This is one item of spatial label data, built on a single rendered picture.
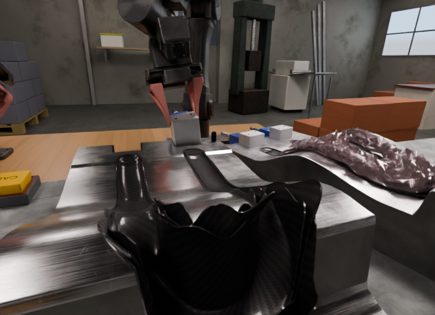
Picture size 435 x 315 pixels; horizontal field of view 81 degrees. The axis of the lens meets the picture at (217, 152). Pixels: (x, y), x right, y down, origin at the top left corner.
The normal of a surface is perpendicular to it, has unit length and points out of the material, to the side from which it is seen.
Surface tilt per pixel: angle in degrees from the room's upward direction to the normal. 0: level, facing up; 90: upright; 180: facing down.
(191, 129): 99
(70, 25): 90
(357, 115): 90
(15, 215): 0
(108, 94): 90
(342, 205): 7
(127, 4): 77
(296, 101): 90
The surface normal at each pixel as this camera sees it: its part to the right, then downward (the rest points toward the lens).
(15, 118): 0.32, 0.33
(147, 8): -0.22, 0.10
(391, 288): 0.03, -0.94
